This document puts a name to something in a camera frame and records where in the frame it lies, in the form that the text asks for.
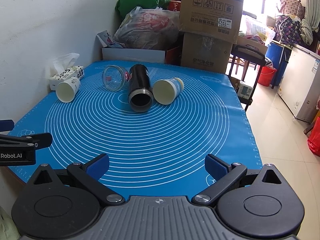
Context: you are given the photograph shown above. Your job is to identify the white calligraphy paper cup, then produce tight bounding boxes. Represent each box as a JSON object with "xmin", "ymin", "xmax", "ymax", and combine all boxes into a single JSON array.
[{"xmin": 56, "ymin": 77, "xmax": 81, "ymax": 103}]

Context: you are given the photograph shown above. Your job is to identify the clear glass cup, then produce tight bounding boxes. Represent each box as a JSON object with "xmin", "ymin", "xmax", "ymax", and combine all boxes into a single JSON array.
[{"xmin": 102, "ymin": 65, "xmax": 129, "ymax": 92}]

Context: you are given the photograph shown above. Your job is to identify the blue white paper cup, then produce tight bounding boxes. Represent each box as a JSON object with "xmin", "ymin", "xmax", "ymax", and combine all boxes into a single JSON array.
[{"xmin": 152, "ymin": 77, "xmax": 184, "ymax": 105}]

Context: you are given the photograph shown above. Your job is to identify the white tissue box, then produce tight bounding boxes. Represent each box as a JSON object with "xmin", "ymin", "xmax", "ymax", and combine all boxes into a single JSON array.
[{"xmin": 49, "ymin": 53, "xmax": 85, "ymax": 91}]

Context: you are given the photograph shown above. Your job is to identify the blue silicone baking mat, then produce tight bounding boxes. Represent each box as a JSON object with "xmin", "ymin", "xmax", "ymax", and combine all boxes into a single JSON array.
[{"xmin": 11, "ymin": 61, "xmax": 262, "ymax": 197}]

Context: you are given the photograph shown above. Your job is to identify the small white appliance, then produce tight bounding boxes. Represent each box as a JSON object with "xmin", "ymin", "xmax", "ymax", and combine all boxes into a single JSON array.
[{"xmin": 237, "ymin": 81, "xmax": 253, "ymax": 99}]

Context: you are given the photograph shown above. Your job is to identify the black thermos bottle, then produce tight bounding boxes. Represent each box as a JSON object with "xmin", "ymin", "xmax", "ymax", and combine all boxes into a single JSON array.
[{"xmin": 128, "ymin": 64, "xmax": 154, "ymax": 113}]

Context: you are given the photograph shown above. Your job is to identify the red bag on floor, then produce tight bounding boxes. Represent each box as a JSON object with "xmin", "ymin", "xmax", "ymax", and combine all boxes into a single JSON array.
[{"xmin": 307, "ymin": 117, "xmax": 320, "ymax": 156}]

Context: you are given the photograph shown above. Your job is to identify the red plastic bucket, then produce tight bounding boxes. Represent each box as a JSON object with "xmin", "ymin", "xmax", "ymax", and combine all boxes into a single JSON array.
[{"xmin": 258, "ymin": 66, "xmax": 277, "ymax": 87}]

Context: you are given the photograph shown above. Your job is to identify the white open box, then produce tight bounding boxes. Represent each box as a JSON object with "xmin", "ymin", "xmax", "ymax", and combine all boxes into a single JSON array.
[{"xmin": 96, "ymin": 31, "xmax": 182, "ymax": 66}]

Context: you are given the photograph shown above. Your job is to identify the white chest freezer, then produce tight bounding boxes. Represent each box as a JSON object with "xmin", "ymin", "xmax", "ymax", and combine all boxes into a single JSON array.
[{"xmin": 278, "ymin": 45, "xmax": 319, "ymax": 123}]

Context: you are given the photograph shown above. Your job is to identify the white card with red print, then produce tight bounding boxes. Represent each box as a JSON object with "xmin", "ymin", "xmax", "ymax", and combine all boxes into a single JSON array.
[{"xmin": 97, "ymin": 30, "xmax": 125, "ymax": 48}]

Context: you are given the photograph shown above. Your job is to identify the black metal cart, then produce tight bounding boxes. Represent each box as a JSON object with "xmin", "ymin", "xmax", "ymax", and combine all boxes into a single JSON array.
[{"xmin": 228, "ymin": 45, "xmax": 266, "ymax": 111}]

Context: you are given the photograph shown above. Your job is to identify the lower cardboard box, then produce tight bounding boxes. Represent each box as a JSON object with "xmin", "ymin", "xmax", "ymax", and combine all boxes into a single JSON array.
[{"xmin": 181, "ymin": 33, "xmax": 233, "ymax": 74}]

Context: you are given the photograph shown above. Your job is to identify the cardboard box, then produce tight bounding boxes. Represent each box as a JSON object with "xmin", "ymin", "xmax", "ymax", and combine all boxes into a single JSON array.
[
  {"xmin": 180, "ymin": 0, "xmax": 244, "ymax": 44},
  {"xmin": 181, "ymin": 33, "xmax": 233, "ymax": 74}
]

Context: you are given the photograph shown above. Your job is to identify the blue plastic barrel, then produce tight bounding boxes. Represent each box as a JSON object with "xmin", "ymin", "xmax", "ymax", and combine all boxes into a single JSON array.
[{"xmin": 265, "ymin": 42, "xmax": 284, "ymax": 69}]

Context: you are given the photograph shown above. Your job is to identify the purple floral bag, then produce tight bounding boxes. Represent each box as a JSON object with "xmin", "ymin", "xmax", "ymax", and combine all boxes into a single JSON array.
[{"xmin": 273, "ymin": 15, "xmax": 304, "ymax": 46}]

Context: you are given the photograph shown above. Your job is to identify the clear plastic bag red contents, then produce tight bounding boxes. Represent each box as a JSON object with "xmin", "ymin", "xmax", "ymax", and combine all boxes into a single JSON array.
[{"xmin": 113, "ymin": 7, "xmax": 180, "ymax": 50}]

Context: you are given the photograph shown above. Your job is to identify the upper cardboard box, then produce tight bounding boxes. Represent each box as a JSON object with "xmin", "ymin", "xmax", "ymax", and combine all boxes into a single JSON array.
[{"xmin": 180, "ymin": 0, "xmax": 244, "ymax": 44}]

